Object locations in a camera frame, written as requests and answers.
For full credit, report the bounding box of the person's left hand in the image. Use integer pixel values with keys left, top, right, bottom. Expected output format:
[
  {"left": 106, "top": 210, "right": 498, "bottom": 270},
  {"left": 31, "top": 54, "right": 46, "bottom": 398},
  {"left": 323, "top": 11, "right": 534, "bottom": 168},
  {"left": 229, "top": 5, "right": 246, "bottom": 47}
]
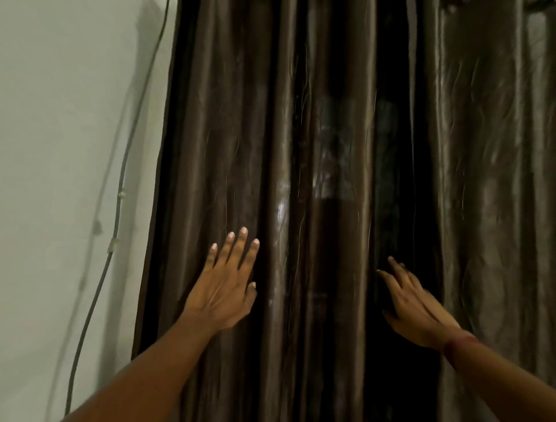
[{"left": 180, "top": 226, "right": 261, "bottom": 336}]

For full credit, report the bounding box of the person's right hand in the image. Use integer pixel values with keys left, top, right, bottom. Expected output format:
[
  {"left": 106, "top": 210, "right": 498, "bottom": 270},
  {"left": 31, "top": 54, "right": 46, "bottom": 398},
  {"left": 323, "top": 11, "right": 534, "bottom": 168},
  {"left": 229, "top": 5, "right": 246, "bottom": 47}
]
[{"left": 376, "top": 256, "right": 462, "bottom": 351}]

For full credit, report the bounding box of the person's right forearm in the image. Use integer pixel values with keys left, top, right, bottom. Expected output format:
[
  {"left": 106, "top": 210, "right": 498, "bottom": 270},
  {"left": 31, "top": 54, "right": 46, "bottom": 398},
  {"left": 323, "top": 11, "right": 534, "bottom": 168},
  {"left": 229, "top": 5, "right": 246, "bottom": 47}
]
[{"left": 452, "top": 335, "right": 556, "bottom": 422}]

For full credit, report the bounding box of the person's left forearm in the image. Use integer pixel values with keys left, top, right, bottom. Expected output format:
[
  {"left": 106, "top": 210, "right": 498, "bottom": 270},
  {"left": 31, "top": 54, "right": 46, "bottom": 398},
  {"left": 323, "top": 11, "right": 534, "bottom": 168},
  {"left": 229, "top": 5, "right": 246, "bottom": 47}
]
[{"left": 61, "top": 314, "right": 216, "bottom": 422}]

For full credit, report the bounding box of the red wrist thread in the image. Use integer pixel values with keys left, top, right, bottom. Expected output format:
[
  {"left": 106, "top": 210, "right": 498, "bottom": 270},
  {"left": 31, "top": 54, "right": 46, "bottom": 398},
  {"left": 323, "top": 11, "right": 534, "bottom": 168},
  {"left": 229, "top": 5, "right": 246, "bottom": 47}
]
[{"left": 442, "top": 331, "right": 480, "bottom": 371}]

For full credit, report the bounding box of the dark brown satin curtain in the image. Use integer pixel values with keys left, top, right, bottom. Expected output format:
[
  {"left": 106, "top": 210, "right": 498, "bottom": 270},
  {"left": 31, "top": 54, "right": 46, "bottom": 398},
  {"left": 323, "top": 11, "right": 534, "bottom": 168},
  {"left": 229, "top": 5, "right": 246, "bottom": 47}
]
[
  {"left": 406, "top": 0, "right": 556, "bottom": 422},
  {"left": 131, "top": 0, "right": 420, "bottom": 422}
]

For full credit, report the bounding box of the grey wall cable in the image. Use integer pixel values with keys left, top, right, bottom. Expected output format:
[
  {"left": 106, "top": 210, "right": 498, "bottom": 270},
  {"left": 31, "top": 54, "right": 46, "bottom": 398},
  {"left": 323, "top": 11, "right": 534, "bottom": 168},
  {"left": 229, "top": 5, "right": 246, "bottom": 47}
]
[{"left": 64, "top": 0, "right": 171, "bottom": 416}]

